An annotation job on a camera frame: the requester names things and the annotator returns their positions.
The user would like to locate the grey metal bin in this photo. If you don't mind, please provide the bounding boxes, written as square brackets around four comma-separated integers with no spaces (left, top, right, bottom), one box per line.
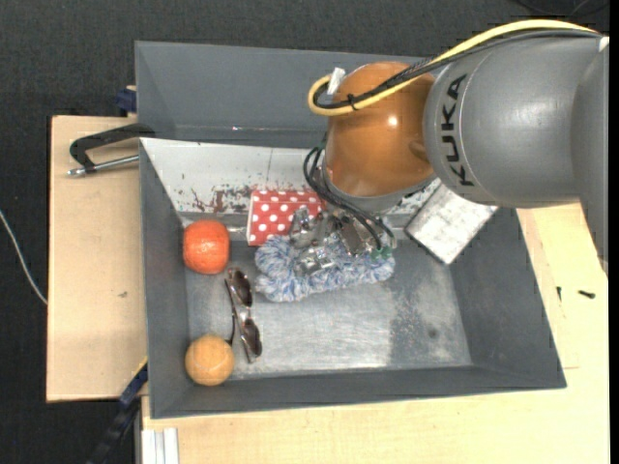
[133,40,568,420]

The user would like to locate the brown sunglasses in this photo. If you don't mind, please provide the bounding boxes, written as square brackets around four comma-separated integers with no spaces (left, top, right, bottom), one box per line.
[223,267,264,364]

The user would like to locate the red white-dotted box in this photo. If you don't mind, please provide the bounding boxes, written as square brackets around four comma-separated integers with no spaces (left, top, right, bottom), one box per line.
[246,188,326,247]

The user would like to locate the yellow-orange ball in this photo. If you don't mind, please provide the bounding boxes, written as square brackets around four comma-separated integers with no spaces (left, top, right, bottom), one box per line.
[184,333,236,388]

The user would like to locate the blue and white rope toy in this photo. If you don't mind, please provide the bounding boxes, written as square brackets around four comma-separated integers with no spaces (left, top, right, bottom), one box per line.
[253,232,397,305]

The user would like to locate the white printed box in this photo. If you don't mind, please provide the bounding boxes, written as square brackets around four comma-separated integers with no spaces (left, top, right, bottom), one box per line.
[402,179,500,266]

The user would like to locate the orange tangerine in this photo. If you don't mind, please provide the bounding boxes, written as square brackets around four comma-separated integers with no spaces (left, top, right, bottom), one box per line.
[182,218,231,276]

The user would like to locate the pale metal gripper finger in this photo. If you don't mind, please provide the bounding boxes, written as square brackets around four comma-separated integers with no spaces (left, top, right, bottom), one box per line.
[292,246,339,277]
[288,207,334,248]

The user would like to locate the pale wood board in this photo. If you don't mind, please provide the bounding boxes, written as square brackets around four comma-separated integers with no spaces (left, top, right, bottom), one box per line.
[45,115,149,403]

